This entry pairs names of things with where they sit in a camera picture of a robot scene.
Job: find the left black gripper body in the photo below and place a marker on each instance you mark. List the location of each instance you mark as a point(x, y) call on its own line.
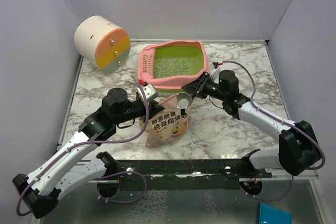
point(135, 109)

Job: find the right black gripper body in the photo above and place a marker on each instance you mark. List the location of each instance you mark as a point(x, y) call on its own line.
point(210, 88)

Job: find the grey metal litter scoop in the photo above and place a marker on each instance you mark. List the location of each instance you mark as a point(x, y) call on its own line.
point(184, 100)

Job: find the orange cat litter bag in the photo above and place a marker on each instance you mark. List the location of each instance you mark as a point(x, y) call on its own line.
point(168, 125)

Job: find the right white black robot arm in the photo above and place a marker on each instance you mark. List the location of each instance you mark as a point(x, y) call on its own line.
point(297, 148)

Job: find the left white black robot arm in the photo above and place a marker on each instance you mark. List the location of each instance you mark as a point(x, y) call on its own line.
point(42, 189)

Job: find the pink and green litter box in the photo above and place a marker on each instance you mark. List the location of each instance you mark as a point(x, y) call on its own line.
point(170, 65)

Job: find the cream cylindrical cat house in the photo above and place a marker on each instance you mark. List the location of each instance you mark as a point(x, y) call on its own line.
point(105, 44)

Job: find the blue plastic object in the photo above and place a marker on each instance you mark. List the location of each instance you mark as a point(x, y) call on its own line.
point(269, 215)

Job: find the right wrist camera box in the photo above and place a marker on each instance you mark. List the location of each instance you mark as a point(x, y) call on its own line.
point(216, 69)

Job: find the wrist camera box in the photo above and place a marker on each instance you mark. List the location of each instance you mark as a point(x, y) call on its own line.
point(147, 91)
point(216, 69)

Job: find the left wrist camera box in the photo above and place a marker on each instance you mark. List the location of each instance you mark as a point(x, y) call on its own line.
point(147, 91)

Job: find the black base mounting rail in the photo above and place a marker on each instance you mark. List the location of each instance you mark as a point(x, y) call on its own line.
point(177, 174)

